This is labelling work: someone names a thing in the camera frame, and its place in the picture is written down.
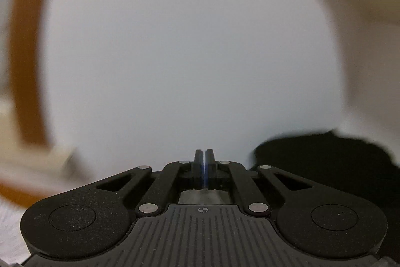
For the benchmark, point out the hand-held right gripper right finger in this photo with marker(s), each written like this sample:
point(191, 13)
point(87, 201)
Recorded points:
point(210, 170)

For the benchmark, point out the black folded garment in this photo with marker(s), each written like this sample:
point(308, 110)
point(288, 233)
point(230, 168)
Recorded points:
point(328, 154)

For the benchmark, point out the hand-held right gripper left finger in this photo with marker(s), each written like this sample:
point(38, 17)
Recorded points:
point(200, 170)

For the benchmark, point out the white checker-print garment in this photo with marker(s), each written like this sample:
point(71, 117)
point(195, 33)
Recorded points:
point(9, 232)

